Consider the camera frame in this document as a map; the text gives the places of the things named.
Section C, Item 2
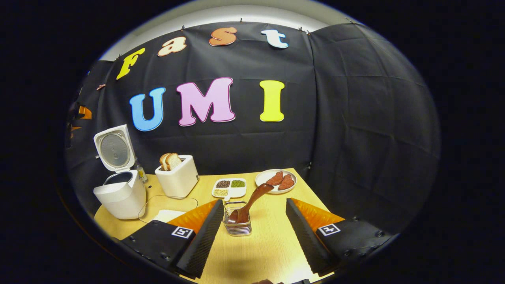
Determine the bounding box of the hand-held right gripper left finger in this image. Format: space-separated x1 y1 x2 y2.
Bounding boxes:
118 199 224 278

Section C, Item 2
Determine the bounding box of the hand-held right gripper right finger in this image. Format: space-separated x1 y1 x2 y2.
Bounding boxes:
285 198 395 277

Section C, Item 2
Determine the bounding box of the metal wire chopstick holder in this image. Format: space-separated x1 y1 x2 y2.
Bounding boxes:
223 201 252 236

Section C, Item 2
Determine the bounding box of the clear glass rice container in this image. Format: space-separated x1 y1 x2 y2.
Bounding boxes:
138 195 198 224

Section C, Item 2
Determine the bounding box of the brown wooden spoon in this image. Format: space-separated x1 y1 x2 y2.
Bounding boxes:
228 183 274 224

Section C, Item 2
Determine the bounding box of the white rice cooker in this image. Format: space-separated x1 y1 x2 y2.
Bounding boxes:
93 125 146 220

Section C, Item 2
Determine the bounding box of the white divided bean dish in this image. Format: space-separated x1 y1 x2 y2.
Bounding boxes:
212 178 247 200

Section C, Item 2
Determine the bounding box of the white toaster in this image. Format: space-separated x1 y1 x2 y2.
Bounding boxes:
155 155 199 198

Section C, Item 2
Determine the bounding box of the white round plate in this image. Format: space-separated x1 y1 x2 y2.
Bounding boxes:
255 169 297 194

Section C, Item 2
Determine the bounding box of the small glass bottle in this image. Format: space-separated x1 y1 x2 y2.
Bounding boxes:
135 160 148 183

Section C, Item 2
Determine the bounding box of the black backdrop cloth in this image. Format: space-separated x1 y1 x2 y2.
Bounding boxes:
65 22 440 233

